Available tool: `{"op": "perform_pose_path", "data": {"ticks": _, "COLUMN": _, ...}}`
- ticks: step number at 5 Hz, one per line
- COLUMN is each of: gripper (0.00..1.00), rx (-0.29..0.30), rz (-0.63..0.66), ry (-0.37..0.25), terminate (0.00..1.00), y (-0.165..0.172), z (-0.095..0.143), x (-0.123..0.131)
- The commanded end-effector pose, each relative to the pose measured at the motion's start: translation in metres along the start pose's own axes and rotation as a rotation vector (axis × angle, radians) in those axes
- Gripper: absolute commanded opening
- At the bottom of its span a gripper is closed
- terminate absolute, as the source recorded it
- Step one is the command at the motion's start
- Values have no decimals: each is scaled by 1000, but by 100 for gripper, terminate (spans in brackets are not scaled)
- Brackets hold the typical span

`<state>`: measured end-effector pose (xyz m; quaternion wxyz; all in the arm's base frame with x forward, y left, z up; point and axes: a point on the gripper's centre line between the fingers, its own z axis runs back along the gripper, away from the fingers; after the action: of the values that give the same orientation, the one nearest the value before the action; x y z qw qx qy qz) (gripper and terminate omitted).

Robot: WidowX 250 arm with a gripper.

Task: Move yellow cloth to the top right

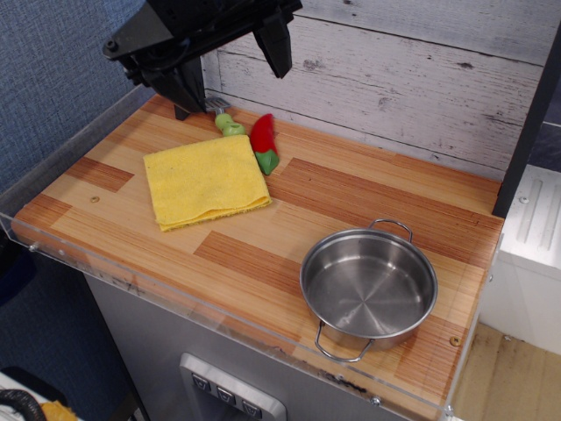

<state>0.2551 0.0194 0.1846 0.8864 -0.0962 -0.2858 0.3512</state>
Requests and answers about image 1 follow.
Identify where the red toy chili pepper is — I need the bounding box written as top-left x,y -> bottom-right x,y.
250,114 -> 280,175

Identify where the dark grey right post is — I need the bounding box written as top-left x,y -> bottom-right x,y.
492,0 -> 561,218

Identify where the dark grey post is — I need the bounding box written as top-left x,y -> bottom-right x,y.
174,104 -> 190,121
492,0 -> 561,218

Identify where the stainless steel pot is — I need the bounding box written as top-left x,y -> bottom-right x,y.
300,218 -> 438,363

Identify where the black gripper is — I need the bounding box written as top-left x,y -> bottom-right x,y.
103,1 -> 302,113

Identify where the silver dispenser button panel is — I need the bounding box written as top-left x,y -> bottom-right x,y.
179,353 -> 288,420

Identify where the dark grey left post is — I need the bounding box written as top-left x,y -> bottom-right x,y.
174,104 -> 190,121

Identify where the black mesh sleeved hose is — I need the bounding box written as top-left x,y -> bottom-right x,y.
0,388 -> 48,421

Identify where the white ribbed cabinet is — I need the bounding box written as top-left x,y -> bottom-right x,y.
479,165 -> 560,354

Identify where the yellow sponge object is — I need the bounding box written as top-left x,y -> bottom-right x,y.
40,401 -> 79,421

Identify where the grey toy fridge cabinet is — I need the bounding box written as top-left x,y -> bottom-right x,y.
87,276 -> 442,420

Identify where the yellow cloth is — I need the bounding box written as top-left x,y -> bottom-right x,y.
144,135 -> 272,232

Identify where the clear acrylic table guard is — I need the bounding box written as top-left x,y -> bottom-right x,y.
1,89 -> 502,418

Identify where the green handled toy spatula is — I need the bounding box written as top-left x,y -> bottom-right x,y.
205,96 -> 246,137

